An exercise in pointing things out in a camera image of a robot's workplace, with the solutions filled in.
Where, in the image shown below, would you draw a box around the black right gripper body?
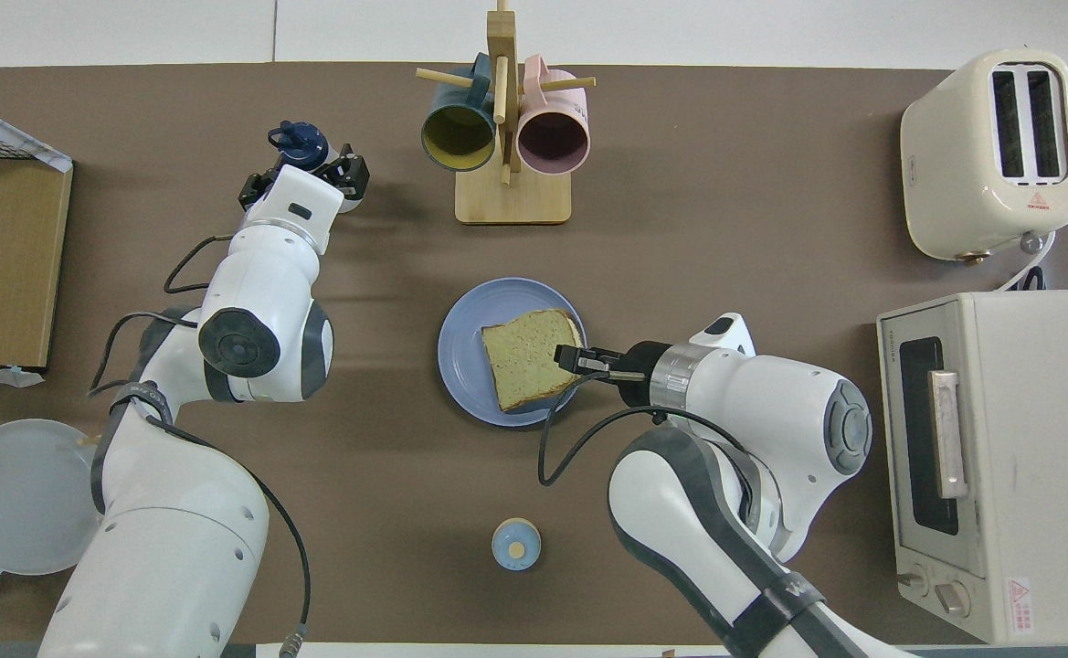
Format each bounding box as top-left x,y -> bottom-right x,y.
619,340 -> 677,408

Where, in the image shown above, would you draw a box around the translucent bottle with blue cap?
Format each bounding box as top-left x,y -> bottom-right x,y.
267,120 -> 366,215

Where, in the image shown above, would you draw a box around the toasted bread slice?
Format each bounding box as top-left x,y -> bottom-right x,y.
481,309 -> 587,414

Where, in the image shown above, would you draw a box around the blue round plate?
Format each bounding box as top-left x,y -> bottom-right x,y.
437,277 -> 588,429

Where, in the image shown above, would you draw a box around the pale grey plate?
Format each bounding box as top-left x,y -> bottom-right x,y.
0,419 -> 107,577

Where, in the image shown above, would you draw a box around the dark teal mug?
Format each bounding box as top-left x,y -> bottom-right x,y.
420,52 -> 498,174

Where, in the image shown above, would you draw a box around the wooden mug tree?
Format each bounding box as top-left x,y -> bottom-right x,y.
416,0 -> 597,226

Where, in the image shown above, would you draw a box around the brown table mat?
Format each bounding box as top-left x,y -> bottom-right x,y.
0,62 -> 1068,645

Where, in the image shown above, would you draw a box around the pink mug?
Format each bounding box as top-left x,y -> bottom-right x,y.
515,54 -> 592,177

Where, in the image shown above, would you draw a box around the white checked cloth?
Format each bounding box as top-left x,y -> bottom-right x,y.
0,94 -> 73,388

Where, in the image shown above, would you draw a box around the cream two-slot toaster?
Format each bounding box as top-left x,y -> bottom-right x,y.
899,48 -> 1068,264

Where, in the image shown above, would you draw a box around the white toaster oven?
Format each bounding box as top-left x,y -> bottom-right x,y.
876,291 -> 1068,645

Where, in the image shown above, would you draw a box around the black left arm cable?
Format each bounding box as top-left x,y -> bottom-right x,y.
88,233 -> 312,658

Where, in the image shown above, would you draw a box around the white toaster power cord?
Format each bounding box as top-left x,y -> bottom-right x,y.
995,230 -> 1057,293

